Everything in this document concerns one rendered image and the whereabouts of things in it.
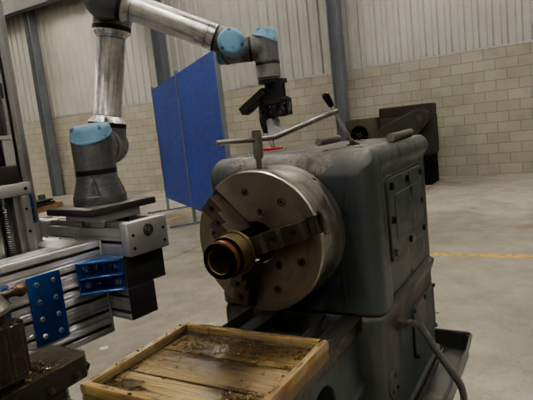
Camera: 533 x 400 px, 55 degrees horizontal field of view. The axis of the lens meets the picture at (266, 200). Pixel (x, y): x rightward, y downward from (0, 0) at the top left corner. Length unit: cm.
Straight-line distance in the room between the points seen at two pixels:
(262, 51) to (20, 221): 84
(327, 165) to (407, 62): 1005
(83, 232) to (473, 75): 991
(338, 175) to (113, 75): 81
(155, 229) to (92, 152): 28
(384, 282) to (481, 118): 978
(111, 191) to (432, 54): 1001
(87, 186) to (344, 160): 73
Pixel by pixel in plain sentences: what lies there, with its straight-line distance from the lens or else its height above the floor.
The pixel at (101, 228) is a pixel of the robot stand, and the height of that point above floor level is 110.
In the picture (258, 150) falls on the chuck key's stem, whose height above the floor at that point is 128.
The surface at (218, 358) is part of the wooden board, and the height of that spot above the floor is 88.
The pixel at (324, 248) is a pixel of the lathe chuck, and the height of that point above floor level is 107.
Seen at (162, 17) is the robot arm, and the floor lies 166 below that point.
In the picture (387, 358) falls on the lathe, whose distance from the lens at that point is 131.
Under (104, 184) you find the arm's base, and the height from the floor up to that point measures 122.
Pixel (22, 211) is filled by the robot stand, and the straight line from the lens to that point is 150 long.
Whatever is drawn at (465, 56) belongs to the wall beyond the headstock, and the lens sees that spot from 1099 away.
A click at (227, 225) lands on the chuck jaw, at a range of 106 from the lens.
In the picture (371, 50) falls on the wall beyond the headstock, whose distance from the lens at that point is 1149.
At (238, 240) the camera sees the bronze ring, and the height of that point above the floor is 111.
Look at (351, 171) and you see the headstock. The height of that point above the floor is 121.
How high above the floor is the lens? 132
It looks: 8 degrees down
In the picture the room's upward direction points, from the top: 6 degrees counter-clockwise
